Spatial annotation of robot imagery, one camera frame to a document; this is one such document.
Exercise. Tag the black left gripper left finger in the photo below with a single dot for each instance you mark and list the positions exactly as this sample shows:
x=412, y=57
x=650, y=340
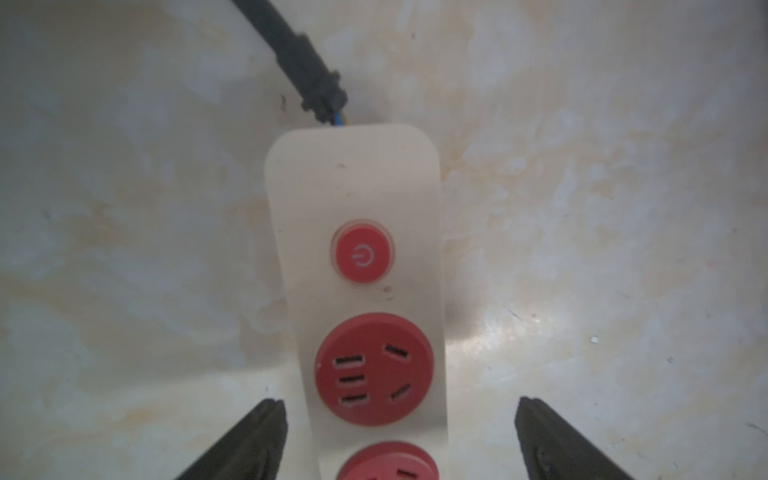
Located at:
x=251, y=450

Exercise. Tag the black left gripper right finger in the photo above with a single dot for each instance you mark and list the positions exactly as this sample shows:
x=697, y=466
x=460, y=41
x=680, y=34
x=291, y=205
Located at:
x=553, y=449

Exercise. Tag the white red power strip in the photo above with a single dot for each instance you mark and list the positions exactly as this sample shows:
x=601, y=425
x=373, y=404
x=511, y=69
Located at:
x=356, y=217

